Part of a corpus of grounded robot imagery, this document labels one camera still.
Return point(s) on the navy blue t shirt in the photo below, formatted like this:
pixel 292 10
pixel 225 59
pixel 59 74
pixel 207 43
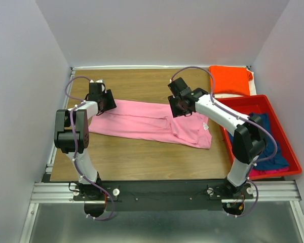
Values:
pixel 273 154

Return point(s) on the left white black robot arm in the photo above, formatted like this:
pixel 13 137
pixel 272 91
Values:
pixel 71 136

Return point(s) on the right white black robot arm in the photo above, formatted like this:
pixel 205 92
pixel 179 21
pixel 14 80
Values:
pixel 228 119

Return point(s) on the magenta t shirt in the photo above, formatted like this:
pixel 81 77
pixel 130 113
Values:
pixel 255 172

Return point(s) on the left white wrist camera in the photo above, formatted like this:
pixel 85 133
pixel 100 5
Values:
pixel 100 83

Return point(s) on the folded orange t shirt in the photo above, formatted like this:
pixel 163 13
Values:
pixel 230 80

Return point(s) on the light pink t shirt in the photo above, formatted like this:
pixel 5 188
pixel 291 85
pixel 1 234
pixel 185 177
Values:
pixel 154 122

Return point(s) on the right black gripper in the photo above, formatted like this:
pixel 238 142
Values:
pixel 175 112

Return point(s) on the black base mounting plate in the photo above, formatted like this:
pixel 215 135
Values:
pixel 161 195

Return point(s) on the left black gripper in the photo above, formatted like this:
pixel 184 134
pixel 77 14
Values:
pixel 111 104

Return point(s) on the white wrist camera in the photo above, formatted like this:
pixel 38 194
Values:
pixel 100 83
pixel 173 90

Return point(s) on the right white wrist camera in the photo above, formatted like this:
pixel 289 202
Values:
pixel 173 90

